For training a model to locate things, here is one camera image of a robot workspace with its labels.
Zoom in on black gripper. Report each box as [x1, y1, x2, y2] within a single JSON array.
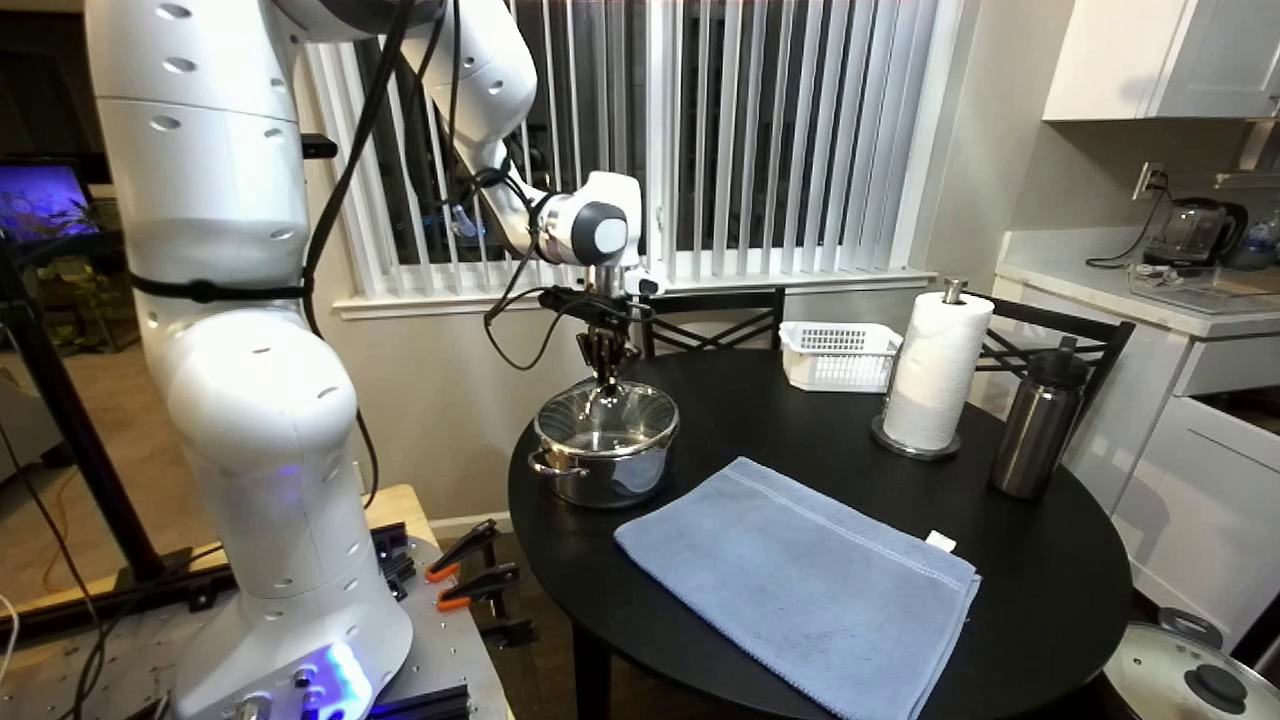
[[539, 264, 660, 395]]

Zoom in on glass pot lid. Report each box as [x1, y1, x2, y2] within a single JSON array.
[[533, 380, 680, 451]]

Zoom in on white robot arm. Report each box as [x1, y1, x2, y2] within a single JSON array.
[[85, 0, 639, 720]]

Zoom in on stainless steel pot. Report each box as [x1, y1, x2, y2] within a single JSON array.
[[529, 423, 680, 508]]

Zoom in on black chair far side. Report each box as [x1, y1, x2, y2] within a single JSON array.
[[639, 290, 783, 357]]

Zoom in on black orange clamp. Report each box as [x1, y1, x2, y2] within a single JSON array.
[[433, 563, 519, 616], [422, 522, 500, 583]]

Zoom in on white plastic basket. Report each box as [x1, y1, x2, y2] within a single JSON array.
[[780, 321, 898, 393]]

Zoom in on white vertical blinds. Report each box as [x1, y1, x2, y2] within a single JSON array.
[[305, 0, 963, 302]]

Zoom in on paper towel roll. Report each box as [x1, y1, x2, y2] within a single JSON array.
[[872, 281, 992, 459]]

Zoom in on blue towel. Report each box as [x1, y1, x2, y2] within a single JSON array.
[[612, 457, 979, 720]]

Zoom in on black chair behind basket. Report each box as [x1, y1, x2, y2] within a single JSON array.
[[979, 302, 1131, 406]]

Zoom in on steel water bottle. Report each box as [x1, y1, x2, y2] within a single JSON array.
[[992, 336, 1086, 500]]

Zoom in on round black table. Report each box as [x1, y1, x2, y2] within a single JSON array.
[[504, 350, 1136, 720]]

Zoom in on white kitchen counter cabinet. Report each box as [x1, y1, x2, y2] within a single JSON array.
[[992, 227, 1280, 643]]

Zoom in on black toaster appliance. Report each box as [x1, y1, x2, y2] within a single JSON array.
[[1142, 197, 1247, 271]]

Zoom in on white upper cabinet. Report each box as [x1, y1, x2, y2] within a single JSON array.
[[1042, 0, 1280, 120]]

